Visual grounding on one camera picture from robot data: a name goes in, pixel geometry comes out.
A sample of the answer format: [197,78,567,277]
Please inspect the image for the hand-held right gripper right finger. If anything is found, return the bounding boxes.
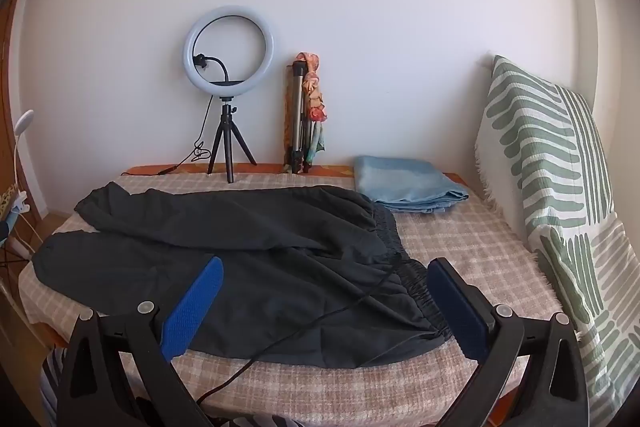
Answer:
[427,257,587,427]

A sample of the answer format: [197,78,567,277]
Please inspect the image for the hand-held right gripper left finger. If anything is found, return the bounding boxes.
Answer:
[56,256,224,427]

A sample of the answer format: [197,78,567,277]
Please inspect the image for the black pants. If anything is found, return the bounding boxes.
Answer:
[31,182,453,369]

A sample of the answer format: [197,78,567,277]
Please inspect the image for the checked beige mattress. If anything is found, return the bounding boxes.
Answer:
[19,169,566,423]

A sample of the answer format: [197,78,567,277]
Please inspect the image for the folded light blue cloth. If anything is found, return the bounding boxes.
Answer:
[354,155,470,214]

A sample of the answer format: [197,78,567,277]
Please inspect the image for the orange mattress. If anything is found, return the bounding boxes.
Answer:
[125,163,461,182]

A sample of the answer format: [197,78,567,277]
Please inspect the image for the small black tripod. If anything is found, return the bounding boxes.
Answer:
[207,97,258,184]

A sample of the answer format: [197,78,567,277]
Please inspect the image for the green white striped pillow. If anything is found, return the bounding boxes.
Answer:
[474,54,640,413]

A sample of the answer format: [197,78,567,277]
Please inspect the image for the folded silver tripod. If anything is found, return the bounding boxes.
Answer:
[285,62,313,174]

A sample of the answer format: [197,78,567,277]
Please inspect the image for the white gooseneck lamp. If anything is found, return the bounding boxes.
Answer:
[9,109,36,214]

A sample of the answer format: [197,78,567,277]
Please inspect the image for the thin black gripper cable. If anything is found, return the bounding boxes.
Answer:
[192,254,401,408]

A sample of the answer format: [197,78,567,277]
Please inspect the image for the ring light black cable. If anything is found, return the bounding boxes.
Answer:
[122,99,212,178]

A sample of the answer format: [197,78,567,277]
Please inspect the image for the wooden door frame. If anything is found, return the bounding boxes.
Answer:
[0,2,31,228]

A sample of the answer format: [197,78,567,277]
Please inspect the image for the white ring light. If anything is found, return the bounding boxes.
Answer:
[182,5,276,98]

